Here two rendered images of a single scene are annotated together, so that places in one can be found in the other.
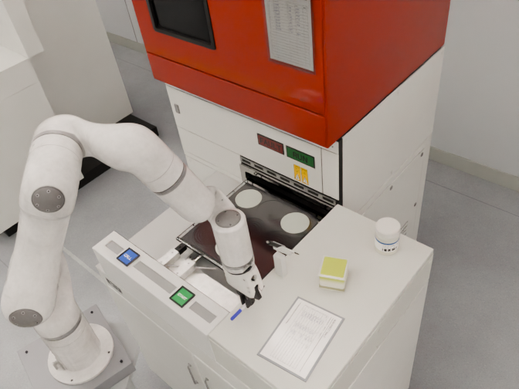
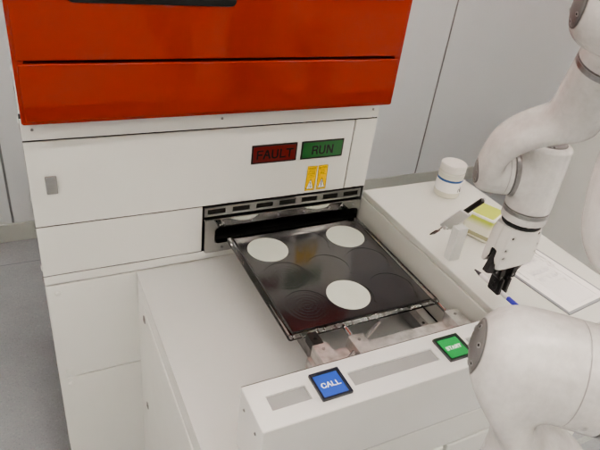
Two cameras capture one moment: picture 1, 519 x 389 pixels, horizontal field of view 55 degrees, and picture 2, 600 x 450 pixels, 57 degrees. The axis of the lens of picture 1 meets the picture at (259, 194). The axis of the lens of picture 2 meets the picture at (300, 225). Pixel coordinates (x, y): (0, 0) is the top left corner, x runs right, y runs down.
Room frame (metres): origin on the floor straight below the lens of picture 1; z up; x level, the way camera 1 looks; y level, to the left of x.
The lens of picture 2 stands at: (1.04, 1.10, 1.66)
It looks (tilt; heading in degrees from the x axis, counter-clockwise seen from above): 32 degrees down; 283
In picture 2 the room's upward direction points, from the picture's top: 8 degrees clockwise
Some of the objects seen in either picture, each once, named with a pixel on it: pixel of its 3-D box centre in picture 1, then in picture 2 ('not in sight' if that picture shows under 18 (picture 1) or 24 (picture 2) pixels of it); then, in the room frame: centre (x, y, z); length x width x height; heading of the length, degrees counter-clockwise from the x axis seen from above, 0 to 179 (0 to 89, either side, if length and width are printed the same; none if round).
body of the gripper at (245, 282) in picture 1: (241, 274); (514, 239); (0.84, 0.08, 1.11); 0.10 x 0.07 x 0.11; 43
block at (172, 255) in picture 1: (167, 259); (329, 362); (1.13, 0.34, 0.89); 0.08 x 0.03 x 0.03; 133
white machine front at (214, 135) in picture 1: (248, 148); (220, 186); (1.50, 0.01, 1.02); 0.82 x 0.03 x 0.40; 43
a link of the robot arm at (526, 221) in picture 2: (238, 258); (525, 212); (0.84, 0.08, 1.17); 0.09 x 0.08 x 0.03; 43
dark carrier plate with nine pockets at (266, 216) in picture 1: (251, 228); (328, 268); (1.20, 0.05, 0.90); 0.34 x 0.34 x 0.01; 43
